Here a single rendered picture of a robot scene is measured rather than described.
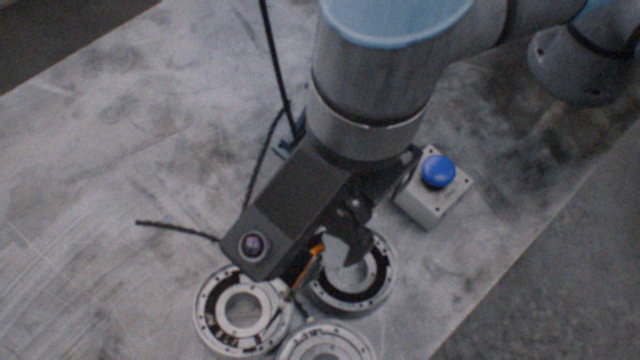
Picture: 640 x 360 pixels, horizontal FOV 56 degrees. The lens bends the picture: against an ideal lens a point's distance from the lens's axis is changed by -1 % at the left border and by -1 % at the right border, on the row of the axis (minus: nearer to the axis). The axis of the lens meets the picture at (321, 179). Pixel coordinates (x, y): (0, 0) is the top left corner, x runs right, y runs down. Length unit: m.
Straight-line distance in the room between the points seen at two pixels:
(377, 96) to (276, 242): 0.15
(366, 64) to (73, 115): 0.58
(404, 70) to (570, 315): 1.45
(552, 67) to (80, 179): 0.64
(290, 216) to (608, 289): 1.44
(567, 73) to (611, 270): 1.00
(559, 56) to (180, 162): 0.53
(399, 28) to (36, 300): 0.54
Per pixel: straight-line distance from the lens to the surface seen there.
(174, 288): 0.71
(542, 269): 1.74
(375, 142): 0.37
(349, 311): 0.66
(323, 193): 0.42
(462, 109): 0.87
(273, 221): 0.43
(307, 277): 0.58
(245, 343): 0.65
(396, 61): 0.31
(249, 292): 0.67
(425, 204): 0.72
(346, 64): 0.32
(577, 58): 0.90
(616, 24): 0.85
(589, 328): 1.74
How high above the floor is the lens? 1.46
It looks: 60 degrees down
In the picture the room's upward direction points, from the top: 12 degrees clockwise
